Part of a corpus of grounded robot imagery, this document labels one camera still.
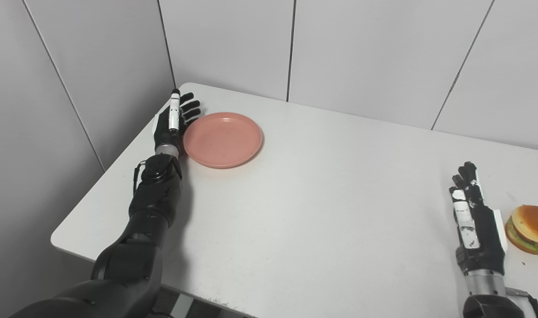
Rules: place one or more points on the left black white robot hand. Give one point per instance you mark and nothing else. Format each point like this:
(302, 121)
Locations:
(171, 123)

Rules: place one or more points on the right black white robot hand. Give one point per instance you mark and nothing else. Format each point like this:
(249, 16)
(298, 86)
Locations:
(476, 225)

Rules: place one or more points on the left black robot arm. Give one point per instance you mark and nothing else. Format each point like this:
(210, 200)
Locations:
(127, 247)

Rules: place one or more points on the toy hamburger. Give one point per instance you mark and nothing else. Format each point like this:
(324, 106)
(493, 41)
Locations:
(530, 229)

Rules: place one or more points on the pink round plate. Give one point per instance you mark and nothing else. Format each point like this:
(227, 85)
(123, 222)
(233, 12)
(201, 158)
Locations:
(223, 139)

